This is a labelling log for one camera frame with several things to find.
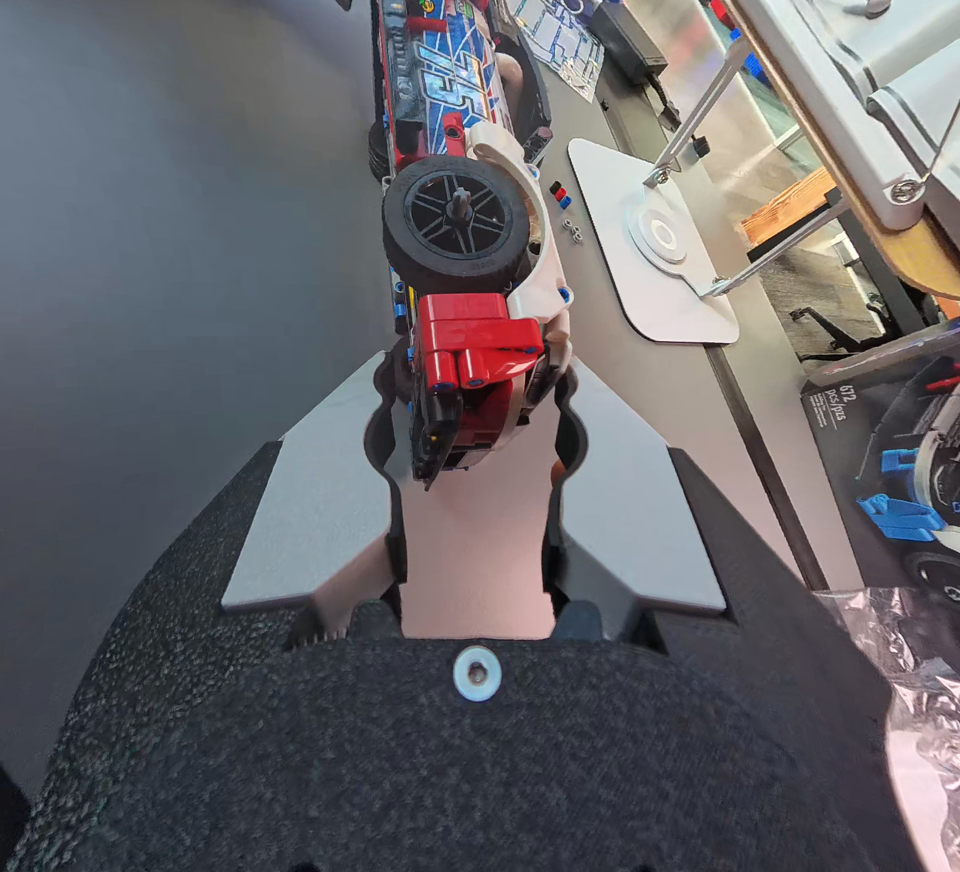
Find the white panel on wooden board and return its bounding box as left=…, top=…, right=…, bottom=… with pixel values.
left=701, top=0, right=960, bottom=302

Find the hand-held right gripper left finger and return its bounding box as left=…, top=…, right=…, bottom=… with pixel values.
left=221, top=351, right=410, bottom=612

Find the clear plastic bag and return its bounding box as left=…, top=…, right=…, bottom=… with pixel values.
left=813, top=586, right=960, bottom=872

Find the black cable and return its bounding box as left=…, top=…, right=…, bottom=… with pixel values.
left=646, top=71, right=685, bottom=132

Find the grey desk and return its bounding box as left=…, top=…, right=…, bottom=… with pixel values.
left=0, top=0, right=867, bottom=798

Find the shiny sticker sheet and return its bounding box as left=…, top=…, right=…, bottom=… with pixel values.
left=480, top=0, right=606, bottom=102

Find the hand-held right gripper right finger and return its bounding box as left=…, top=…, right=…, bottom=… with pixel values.
left=545, top=364, right=729, bottom=617

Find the black power adapter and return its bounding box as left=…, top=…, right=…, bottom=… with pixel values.
left=591, top=0, right=670, bottom=84

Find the black toy packaging box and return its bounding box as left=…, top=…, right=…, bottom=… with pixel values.
left=799, top=355, right=960, bottom=602

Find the brick-built toy race car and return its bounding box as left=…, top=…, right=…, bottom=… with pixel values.
left=356, top=0, right=577, bottom=491

